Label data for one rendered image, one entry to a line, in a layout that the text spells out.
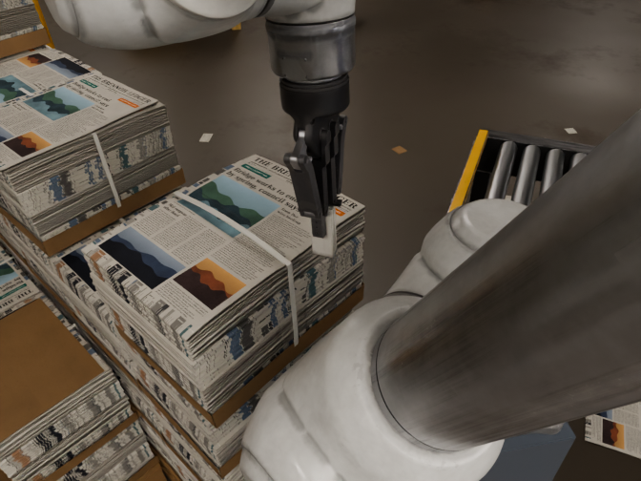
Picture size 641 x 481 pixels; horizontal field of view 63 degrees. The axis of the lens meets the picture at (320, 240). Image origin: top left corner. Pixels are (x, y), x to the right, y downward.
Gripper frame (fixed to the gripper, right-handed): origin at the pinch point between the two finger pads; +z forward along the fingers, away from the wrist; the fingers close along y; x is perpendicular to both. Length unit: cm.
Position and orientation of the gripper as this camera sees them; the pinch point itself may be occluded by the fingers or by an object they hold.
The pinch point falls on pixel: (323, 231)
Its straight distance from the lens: 67.2
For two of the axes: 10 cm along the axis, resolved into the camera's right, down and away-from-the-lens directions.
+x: 9.1, 1.9, -3.6
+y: -4.1, 5.4, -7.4
